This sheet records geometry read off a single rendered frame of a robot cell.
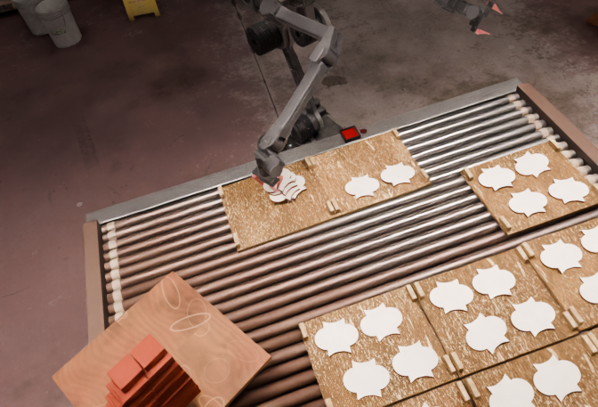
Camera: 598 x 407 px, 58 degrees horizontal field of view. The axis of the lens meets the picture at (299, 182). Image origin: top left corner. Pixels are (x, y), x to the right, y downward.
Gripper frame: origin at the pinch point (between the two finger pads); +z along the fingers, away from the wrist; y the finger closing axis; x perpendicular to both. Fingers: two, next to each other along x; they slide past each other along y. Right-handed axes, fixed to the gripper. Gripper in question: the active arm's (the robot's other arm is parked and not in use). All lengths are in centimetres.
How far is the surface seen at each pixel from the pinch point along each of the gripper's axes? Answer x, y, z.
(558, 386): -12, 121, 4
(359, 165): 32.9, 21.4, 5.0
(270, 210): -6.5, 5.0, 5.2
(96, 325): -81, -14, 4
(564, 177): 69, 94, 5
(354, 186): 21.2, 27.1, 4.0
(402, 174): 37, 40, 4
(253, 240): -21.9, 8.7, 5.3
